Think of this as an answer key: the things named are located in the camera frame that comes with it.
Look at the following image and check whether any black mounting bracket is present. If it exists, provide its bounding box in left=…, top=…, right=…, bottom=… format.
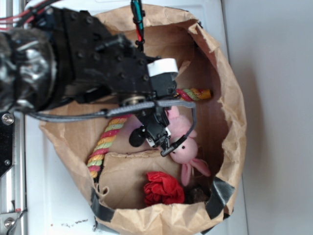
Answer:
left=0, top=112, right=15, bottom=177

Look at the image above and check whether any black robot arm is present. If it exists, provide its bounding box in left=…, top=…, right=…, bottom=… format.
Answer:
left=0, top=4, right=178, bottom=149

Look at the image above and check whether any dark brown lump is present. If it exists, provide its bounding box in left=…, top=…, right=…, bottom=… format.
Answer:
left=185, top=186, right=210, bottom=204

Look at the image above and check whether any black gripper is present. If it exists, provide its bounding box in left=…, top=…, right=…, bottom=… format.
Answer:
left=58, top=9, right=178, bottom=103

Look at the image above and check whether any brown paper bag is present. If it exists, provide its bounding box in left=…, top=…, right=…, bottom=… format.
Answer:
left=41, top=5, right=247, bottom=235

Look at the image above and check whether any grey braided cable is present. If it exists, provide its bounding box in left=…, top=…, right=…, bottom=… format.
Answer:
left=26, top=99, right=198, bottom=157

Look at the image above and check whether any red crumpled cloth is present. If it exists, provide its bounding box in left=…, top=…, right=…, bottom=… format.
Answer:
left=143, top=171, right=185, bottom=206

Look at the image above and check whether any pink plush bunny toy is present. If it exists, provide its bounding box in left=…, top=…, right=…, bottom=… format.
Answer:
left=167, top=106, right=211, bottom=186

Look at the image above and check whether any red green wire bundle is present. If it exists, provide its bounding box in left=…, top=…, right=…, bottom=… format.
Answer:
left=130, top=0, right=145, bottom=49

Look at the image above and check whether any aluminium frame rail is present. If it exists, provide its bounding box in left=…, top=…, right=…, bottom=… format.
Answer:
left=0, top=112, right=27, bottom=235

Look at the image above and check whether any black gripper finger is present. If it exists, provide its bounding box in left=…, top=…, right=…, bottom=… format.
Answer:
left=135, top=107, right=170, bottom=148

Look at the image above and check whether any multicolored twisted rope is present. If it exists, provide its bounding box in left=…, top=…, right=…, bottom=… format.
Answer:
left=87, top=88, right=213, bottom=179

